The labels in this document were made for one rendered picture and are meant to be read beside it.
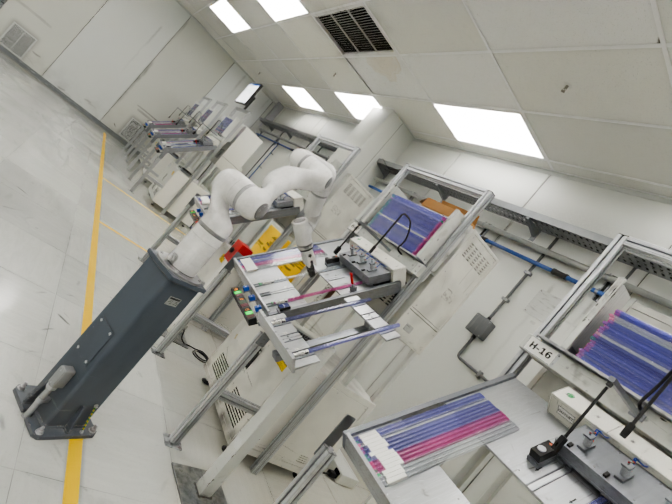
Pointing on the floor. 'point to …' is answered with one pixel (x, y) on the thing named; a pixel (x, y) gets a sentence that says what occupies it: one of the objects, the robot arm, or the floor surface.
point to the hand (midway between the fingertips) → (311, 272)
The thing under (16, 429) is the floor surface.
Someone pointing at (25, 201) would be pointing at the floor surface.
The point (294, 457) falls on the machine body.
